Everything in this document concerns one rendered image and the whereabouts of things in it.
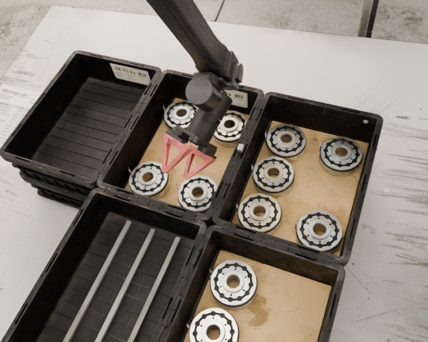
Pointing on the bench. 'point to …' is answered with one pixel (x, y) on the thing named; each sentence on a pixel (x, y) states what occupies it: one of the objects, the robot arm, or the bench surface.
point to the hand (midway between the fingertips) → (176, 172)
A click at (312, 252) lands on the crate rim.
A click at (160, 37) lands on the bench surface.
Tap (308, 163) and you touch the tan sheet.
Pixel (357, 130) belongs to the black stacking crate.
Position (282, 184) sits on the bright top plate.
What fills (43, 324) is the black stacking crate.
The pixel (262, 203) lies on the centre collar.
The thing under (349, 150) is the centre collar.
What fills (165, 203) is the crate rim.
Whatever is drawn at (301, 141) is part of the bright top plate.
